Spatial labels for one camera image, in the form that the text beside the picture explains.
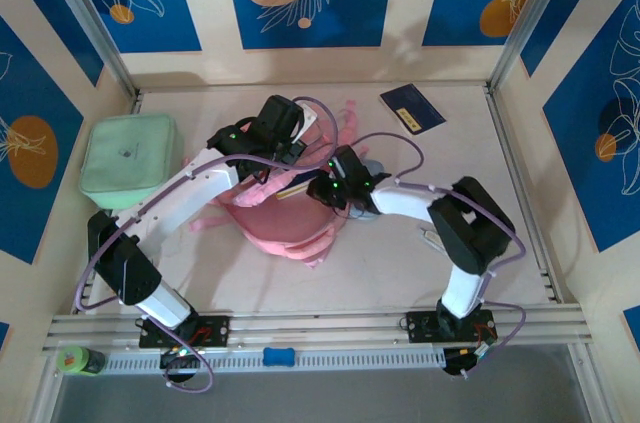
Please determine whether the grey pencil case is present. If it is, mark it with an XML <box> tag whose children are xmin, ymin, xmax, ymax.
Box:
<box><xmin>348</xmin><ymin>157</ymin><xmax>392</xmax><ymax>225</ymax></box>

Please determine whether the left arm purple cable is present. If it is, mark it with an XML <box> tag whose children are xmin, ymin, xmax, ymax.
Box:
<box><xmin>74</xmin><ymin>96</ymin><xmax>339</xmax><ymax>394</ymax></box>

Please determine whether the aluminium table side rail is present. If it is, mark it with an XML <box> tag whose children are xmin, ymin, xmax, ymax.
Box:
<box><xmin>72</xmin><ymin>92</ymin><xmax>144</xmax><ymax>317</ymax></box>
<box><xmin>485</xmin><ymin>85</ymin><xmax>567</xmax><ymax>305</ymax></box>

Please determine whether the grey slotted cable duct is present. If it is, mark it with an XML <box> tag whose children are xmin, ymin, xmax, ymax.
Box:
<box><xmin>102</xmin><ymin>348</ymin><xmax>446</xmax><ymax>374</ymax></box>

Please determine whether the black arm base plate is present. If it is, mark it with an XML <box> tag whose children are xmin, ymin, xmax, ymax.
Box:
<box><xmin>407</xmin><ymin>310</ymin><xmax>497</xmax><ymax>344</ymax></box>
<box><xmin>138</xmin><ymin>315</ymin><xmax>231</xmax><ymax>349</ymax></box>

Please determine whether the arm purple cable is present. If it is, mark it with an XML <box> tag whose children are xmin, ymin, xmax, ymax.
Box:
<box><xmin>344</xmin><ymin>132</ymin><xmax>529</xmax><ymax>379</ymax></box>
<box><xmin>74</xmin><ymin>96</ymin><xmax>339</xmax><ymax>394</ymax></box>

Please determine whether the dark blue yellow-label book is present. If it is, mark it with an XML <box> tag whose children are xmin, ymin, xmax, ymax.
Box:
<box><xmin>274</xmin><ymin>173</ymin><xmax>321</xmax><ymax>202</ymax></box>
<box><xmin>378</xmin><ymin>83</ymin><xmax>447</xmax><ymax>140</ymax></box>

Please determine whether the mint green zip case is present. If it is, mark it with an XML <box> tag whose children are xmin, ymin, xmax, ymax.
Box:
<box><xmin>78</xmin><ymin>112</ymin><xmax>185</xmax><ymax>210</ymax></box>

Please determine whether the blue bone-shaped clip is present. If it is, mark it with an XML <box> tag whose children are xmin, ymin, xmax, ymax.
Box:
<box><xmin>262</xmin><ymin>346</ymin><xmax>297</xmax><ymax>369</ymax></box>

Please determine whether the pink backpack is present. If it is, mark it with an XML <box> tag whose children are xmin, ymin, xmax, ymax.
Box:
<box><xmin>182</xmin><ymin>97</ymin><xmax>374</xmax><ymax>272</ymax></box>

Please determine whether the aluminium table cross rail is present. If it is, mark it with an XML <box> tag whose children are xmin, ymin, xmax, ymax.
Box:
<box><xmin>42</xmin><ymin>303</ymin><xmax>594</xmax><ymax>353</ymax></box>

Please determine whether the aluminium frame post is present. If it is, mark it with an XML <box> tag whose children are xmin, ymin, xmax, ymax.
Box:
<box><xmin>37</xmin><ymin>0</ymin><xmax>139</xmax><ymax>97</ymax></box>
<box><xmin>488</xmin><ymin>0</ymin><xmax>569</xmax><ymax>90</ymax></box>

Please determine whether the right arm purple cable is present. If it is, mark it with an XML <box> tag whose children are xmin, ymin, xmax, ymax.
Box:
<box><xmin>344</xmin><ymin>132</ymin><xmax>529</xmax><ymax>379</ymax></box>

